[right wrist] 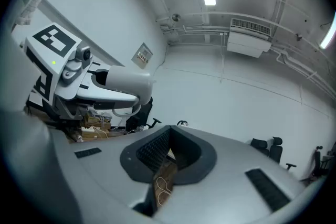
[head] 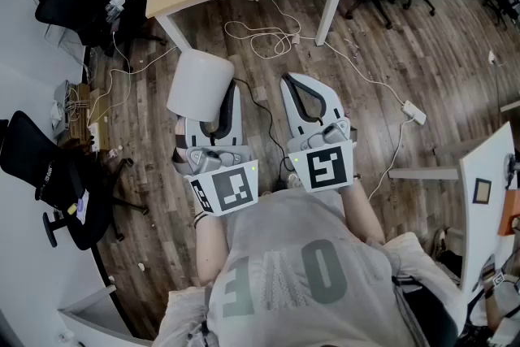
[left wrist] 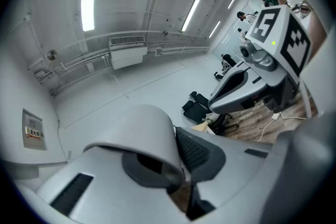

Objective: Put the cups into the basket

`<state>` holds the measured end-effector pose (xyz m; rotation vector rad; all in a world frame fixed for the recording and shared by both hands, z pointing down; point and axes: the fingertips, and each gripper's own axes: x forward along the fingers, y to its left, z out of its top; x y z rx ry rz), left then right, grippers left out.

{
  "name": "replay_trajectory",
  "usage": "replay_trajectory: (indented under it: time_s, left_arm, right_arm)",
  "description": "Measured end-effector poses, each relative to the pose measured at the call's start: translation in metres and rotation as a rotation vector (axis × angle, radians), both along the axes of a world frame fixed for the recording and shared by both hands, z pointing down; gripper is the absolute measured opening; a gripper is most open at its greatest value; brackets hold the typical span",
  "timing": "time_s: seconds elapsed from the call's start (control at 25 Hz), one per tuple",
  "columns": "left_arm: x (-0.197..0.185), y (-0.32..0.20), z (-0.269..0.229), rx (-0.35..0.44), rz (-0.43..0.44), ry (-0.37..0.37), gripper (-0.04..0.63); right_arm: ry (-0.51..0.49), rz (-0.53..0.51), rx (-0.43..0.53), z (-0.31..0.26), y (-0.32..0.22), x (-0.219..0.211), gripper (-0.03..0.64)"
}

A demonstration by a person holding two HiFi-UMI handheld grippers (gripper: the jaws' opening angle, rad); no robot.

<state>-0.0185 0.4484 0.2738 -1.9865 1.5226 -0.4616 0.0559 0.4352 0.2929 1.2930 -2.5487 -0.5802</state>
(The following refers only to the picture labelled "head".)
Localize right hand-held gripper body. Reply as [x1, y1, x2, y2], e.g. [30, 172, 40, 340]
[286, 117, 360, 194]

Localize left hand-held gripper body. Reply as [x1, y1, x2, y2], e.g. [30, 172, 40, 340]
[183, 144, 261, 219]

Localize white cup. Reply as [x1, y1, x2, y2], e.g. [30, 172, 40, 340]
[167, 49, 236, 123]

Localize person's left forearm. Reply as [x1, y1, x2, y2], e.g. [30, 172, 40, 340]
[193, 210, 229, 286]

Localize person's right forearm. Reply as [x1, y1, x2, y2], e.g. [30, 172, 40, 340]
[339, 178, 386, 245]

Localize orange box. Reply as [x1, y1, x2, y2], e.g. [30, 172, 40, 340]
[496, 188, 520, 237]

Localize person's left hand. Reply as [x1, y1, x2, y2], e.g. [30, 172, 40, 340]
[171, 117, 189, 176]

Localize white table leg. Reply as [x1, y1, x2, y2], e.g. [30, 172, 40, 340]
[155, 11, 193, 54]
[315, 0, 348, 47]

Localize white power strip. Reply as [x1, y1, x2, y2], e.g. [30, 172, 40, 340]
[86, 123, 102, 154]

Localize person's grey printed shirt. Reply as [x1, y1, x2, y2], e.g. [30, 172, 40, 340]
[152, 189, 468, 347]

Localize grey sneaker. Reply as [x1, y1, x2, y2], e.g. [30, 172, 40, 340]
[429, 228, 449, 262]

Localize white side desk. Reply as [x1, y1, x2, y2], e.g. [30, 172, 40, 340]
[388, 120, 519, 293]

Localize brown framed board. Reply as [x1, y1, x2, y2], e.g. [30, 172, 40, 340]
[472, 176, 493, 207]

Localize black mesh office chair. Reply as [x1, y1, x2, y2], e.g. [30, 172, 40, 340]
[0, 109, 150, 252]

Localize white low cabinet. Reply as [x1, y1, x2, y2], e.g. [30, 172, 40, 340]
[58, 283, 152, 347]

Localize black office chair with clutter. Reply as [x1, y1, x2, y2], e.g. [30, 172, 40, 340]
[30, 0, 167, 72]

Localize black floor cable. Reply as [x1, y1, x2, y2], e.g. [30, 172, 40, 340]
[233, 76, 290, 192]

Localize white coiled floor cable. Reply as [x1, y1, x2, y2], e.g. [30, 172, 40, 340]
[224, 0, 407, 107]

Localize grey device with cables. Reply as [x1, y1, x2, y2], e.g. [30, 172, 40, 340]
[51, 79, 73, 132]

